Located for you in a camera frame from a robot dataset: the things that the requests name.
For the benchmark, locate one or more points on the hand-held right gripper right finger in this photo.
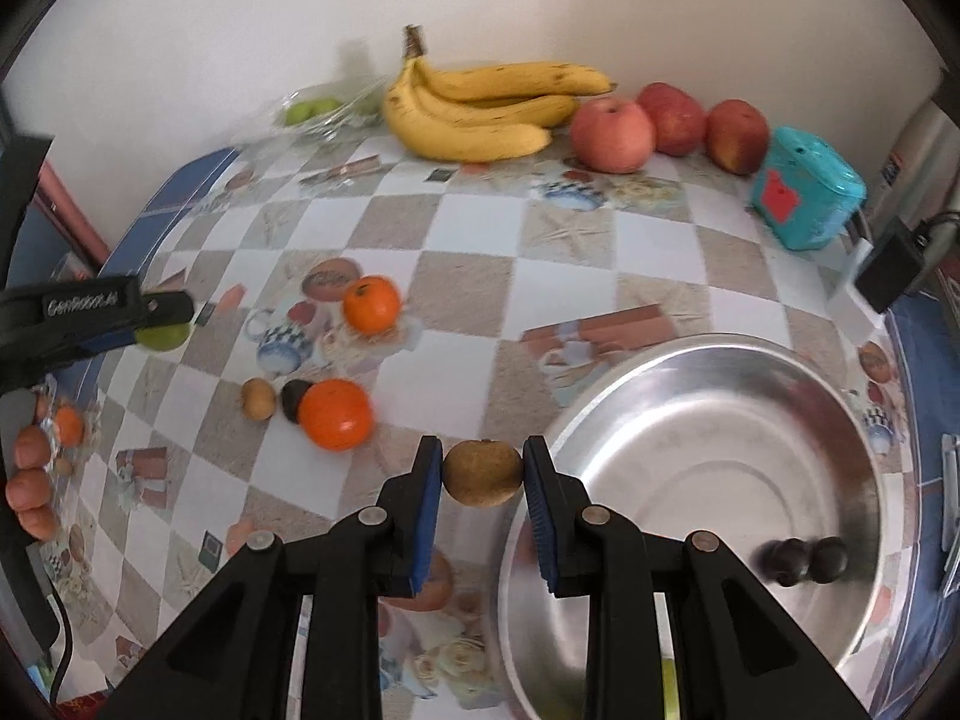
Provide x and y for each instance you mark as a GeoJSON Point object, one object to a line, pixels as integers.
{"type": "Point", "coordinates": [540, 517]}

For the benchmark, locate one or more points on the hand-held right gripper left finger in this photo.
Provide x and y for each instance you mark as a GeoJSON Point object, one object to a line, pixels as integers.
{"type": "Point", "coordinates": [427, 517]}

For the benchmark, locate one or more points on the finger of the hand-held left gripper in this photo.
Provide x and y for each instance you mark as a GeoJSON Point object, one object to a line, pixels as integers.
{"type": "Point", "coordinates": [105, 345]}
{"type": "Point", "coordinates": [169, 307]}

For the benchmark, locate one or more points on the small green jujube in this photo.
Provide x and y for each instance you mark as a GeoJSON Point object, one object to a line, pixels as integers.
{"type": "Point", "coordinates": [163, 337]}

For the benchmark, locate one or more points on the large brown kiwi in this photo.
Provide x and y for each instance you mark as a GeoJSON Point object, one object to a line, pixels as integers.
{"type": "Point", "coordinates": [482, 472]}

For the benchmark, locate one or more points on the small brown kiwi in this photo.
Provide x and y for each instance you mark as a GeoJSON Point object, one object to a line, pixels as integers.
{"type": "Point", "coordinates": [259, 399]}

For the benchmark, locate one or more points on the orange tangerine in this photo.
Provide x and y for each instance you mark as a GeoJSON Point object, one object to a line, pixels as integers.
{"type": "Point", "coordinates": [335, 414]}
{"type": "Point", "coordinates": [371, 305]}
{"type": "Point", "coordinates": [67, 426]}

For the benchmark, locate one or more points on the small dark plum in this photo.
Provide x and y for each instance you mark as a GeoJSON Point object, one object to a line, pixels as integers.
{"type": "Point", "coordinates": [292, 399]}

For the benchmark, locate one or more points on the large stainless steel plate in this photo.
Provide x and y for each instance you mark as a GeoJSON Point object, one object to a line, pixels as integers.
{"type": "Point", "coordinates": [705, 480]}

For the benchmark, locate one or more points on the person's left hand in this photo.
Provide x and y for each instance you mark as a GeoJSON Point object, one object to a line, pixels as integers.
{"type": "Point", "coordinates": [34, 491]}

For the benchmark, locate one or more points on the dark cabinet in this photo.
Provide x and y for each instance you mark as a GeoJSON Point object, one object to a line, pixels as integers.
{"type": "Point", "coordinates": [22, 240]}

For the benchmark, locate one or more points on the pink board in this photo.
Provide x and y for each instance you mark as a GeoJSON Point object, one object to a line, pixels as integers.
{"type": "Point", "coordinates": [71, 210]}

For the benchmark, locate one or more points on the clear plastic container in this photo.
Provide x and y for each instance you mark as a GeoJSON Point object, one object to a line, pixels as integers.
{"type": "Point", "coordinates": [79, 480]}

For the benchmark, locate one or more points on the clear plastic bag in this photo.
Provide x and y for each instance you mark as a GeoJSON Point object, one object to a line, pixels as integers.
{"type": "Point", "coordinates": [330, 127]}

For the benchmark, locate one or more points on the yellow banana bunch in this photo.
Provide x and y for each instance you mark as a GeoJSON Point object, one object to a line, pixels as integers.
{"type": "Point", "coordinates": [480, 112]}

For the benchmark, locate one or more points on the pink-red apple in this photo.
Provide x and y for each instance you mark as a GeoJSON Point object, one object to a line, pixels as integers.
{"type": "Point", "coordinates": [611, 135]}

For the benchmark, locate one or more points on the white charger stand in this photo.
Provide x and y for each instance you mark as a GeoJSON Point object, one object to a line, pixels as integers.
{"type": "Point", "coordinates": [851, 270]}

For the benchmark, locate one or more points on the white phone stand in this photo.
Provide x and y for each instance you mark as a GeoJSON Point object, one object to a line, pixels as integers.
{"type": "Point", "coordinates": [949, 495]}

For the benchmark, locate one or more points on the teal box with red sticker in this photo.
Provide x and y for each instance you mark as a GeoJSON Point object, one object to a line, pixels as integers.
{"type": "Point", "coordinates": [806, 191]}

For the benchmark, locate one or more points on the red apple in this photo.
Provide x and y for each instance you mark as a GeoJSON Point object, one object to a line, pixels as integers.
{"type": "Point", "coordinates": [739, 135]}
{"type": "Point", "coordinates": [673, 116]}

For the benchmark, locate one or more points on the black charger block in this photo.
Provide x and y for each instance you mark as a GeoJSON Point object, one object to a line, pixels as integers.
{"type": "Point", "coordinates": [891, 262]}

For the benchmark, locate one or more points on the steel thermos jug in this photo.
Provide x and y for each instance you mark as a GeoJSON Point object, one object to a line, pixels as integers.
{"type": "Point", "coordinates": [919, 150]}

